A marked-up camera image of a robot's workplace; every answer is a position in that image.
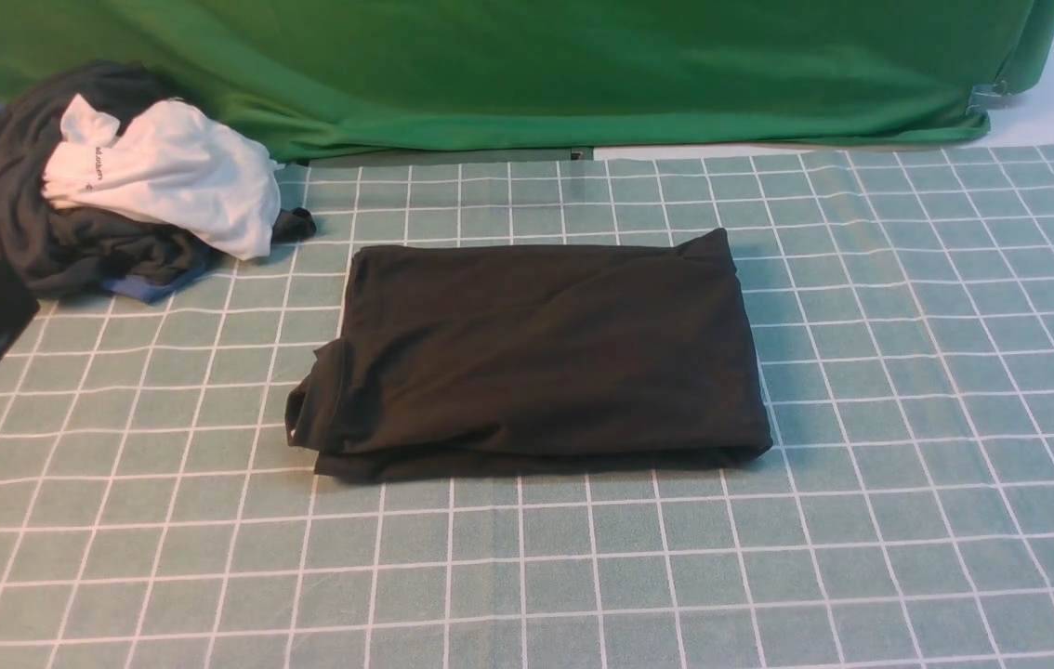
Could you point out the dark gray long-sleeve top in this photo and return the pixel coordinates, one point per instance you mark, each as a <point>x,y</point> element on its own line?
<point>464,362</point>

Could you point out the green backdrop cloth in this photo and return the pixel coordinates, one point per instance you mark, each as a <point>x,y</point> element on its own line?
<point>313,79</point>

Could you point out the white crumpled garment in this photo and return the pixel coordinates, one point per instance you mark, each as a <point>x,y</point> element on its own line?
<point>170,165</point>

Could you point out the green checkered tablecloth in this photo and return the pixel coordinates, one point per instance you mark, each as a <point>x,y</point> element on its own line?
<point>151,514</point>

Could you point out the dark gray crumpled garment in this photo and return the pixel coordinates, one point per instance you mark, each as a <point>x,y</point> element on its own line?
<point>121,82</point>

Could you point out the metal binder clip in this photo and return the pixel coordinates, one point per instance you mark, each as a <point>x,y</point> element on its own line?
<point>989,97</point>

